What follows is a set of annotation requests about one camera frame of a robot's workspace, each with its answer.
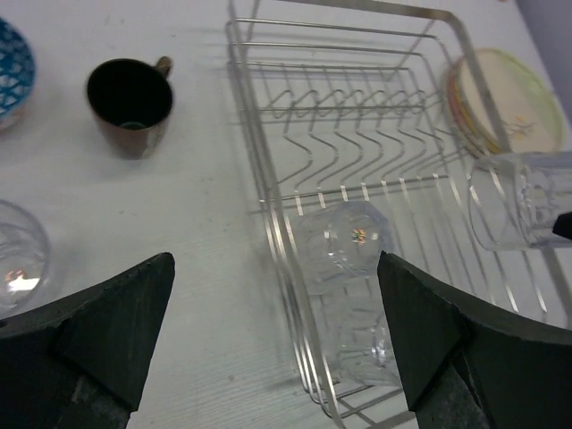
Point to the brown striped mug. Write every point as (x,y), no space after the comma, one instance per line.
(131,102)

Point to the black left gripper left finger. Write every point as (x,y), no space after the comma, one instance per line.
(82,361)

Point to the blue patterned bowl red outside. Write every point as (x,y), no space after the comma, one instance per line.
(18,74)

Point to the cream plate yellow band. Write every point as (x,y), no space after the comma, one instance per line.
(476,144)

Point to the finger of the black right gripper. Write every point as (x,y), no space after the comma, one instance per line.
(563,226)

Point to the clear glass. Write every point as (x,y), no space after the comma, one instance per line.
(340,243)
(514,199)
(25,257)
(362,342)

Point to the metal wire dish rack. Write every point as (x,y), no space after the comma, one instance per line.
(337,105)

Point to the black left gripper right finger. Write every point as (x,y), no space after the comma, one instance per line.
(465,363)

